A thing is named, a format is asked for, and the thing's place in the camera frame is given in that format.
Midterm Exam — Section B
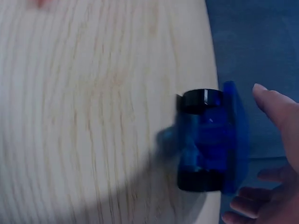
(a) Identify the person's right hand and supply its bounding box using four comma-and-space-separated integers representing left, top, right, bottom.
221, 83, 299, 224

